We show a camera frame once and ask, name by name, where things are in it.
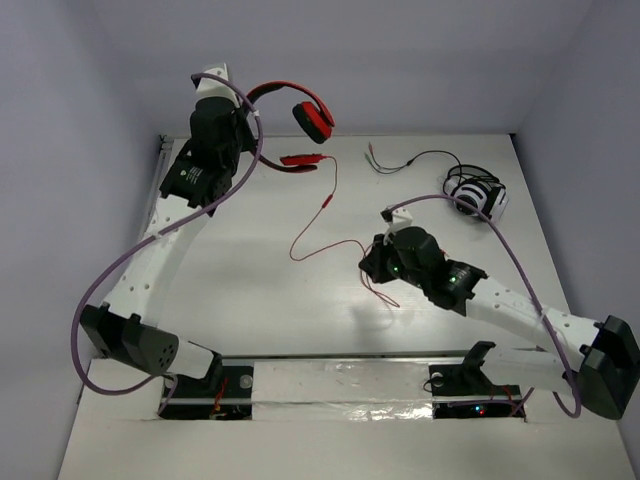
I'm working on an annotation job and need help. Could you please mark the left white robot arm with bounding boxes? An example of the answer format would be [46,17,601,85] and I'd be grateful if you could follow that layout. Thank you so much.
[71,96,261,394]

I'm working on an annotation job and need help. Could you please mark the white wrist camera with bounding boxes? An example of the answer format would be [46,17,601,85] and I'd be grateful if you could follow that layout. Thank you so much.
[380,207,413,238]
[191,62,239,107]

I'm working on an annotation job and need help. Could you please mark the thin red headphone cable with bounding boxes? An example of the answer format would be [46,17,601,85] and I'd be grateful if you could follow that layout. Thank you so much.
[289,154,402,310]

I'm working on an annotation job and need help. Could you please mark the white black headphones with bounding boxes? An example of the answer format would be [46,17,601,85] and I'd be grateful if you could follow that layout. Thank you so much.
[442,164,509,222]

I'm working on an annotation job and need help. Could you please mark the red black headphones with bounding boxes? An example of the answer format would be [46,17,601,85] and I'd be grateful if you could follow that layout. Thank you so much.
[247,81,335,174]

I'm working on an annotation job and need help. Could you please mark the metal side rail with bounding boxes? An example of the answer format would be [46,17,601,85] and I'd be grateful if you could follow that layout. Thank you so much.
[139,135,174,238]

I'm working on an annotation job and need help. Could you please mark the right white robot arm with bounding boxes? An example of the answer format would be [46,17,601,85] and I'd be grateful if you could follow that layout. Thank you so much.
[358,226,639,420]

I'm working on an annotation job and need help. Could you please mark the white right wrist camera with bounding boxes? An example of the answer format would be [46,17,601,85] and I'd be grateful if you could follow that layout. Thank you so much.
[380,207,413,238]

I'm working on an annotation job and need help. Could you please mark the black audio splitter cable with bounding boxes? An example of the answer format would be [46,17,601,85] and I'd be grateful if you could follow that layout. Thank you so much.
[364,142,464,177]

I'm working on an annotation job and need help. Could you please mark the silver foil covered panel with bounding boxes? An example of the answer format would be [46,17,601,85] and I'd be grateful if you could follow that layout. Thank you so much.
[251,359,433,422]

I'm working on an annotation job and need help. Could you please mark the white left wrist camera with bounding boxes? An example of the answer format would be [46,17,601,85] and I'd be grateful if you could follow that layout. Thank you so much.
[191,62,239,107]

